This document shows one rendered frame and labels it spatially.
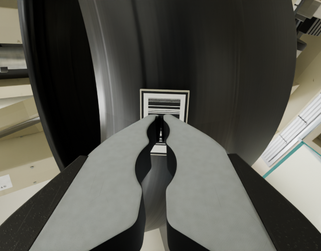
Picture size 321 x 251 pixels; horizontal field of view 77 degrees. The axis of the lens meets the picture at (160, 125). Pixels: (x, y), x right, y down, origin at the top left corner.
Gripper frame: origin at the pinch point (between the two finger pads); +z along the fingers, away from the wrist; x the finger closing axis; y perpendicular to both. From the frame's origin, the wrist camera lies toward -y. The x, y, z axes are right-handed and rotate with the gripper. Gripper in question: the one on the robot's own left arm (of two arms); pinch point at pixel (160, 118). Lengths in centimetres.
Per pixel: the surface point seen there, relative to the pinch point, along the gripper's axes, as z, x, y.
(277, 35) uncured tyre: 15.4, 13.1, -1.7
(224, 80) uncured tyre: 6.9, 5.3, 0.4
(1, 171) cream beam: 36, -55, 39
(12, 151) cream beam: 43, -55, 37
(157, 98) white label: 5.0, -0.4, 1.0
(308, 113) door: 272, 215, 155
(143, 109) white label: 4.8, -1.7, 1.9
